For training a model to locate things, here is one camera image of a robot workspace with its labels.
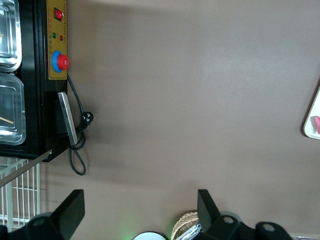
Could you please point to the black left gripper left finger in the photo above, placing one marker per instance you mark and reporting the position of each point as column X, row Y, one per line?
column 67, row 212

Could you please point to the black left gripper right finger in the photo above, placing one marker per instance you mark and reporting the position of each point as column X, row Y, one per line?
column 207, row 212

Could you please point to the cream plastic tray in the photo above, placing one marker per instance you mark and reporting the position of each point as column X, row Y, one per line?
column 311, row 130

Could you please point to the woven wicker basket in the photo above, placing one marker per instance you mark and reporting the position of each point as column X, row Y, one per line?
column 185, row 221

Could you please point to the silver foil packet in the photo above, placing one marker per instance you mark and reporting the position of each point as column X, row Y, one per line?
column 191, row 232

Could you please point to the silver metal strip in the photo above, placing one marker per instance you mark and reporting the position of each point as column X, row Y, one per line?
column 25, row 168

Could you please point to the white round plate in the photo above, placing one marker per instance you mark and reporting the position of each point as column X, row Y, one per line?
column 150, row 236

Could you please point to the steel pan with rounded corners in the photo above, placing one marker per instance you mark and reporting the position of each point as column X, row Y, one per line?
column 12, row 100

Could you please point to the small pink packet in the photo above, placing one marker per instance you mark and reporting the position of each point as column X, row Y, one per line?
column 317, row 123

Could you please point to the black food warmer appliance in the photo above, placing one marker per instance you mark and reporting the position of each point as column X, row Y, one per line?
column 32, row 75

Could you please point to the red and blue round knob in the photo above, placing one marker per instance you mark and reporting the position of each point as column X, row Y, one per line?
column 61, row 62

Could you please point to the large steel pan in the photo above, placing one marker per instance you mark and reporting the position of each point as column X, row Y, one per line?
column 12, row 30

